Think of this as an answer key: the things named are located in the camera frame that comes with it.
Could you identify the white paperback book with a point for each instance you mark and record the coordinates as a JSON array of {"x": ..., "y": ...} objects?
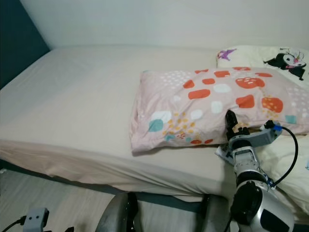
[{"x": 223, "y": 154}]

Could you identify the pink spotted pillow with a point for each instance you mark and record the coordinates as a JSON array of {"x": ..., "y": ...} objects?
[{"x": 203, "y": 106}]

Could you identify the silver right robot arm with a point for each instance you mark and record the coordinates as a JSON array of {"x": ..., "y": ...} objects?
[{"x": 246, "y": 162}]

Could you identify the cream cartoon print blanket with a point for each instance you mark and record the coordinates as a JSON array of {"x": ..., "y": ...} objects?
[{"x": 246, "y": 54}]

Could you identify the silver robot right leg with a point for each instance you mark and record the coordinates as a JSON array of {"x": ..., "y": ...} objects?
[{"x": 215, "y": 215}]

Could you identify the silver robot leg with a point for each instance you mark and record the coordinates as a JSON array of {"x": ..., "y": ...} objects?
[
  {"x": 116, "y": 212},
  {"x": 215, "y": 215}
]

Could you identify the silver robot left leg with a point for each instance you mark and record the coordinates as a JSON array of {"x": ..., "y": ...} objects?
[{"x": 116, "y": 212}]

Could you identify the bed with cream sheet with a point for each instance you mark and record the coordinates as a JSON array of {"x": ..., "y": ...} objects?
[{"x": 72, "y": 101}]

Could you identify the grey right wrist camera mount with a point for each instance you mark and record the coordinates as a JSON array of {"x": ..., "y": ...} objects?
[{"x": 260, "y": 137}]

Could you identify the dark bed frame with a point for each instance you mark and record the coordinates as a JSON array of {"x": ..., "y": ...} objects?
[{"x": 29, "y": 170}]

